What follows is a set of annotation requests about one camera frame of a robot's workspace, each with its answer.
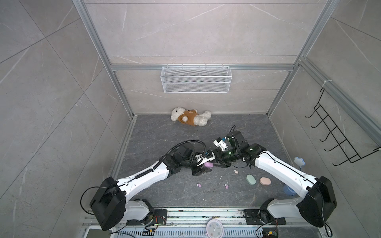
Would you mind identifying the purple earbud case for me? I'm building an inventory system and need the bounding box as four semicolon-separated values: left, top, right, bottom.
204;162;214;168

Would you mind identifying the mint green earbud case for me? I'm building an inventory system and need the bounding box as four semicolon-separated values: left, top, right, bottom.
246;175;257;185

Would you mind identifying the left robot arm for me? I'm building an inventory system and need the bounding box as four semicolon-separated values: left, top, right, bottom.
89;140;217;231

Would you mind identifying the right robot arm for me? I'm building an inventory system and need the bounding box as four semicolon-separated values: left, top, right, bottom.
212;131;337;228

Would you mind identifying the pink earbud case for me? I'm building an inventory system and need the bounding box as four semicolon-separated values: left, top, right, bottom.
260;177;271;186

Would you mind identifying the white teddy bear brown hoodie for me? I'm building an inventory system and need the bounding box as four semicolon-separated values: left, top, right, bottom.
171;107;211;127

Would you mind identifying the white round clock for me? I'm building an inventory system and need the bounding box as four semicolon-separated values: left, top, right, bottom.
206;219;224;238

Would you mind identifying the white tablet device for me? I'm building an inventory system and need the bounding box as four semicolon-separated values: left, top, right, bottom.
84;228;114;238

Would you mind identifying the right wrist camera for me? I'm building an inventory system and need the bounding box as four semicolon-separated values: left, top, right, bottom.
213;137;231;151

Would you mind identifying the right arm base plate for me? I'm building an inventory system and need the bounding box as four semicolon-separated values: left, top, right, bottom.
242;209;286;225

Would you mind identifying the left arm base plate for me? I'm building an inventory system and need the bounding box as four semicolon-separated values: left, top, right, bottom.
127;209;168;226

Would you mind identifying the white wire mesh basket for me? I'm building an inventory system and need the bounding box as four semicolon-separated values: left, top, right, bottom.
160;66;232;93

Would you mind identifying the black wire hook rack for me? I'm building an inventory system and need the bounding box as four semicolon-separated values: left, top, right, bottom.
304;88;381;167

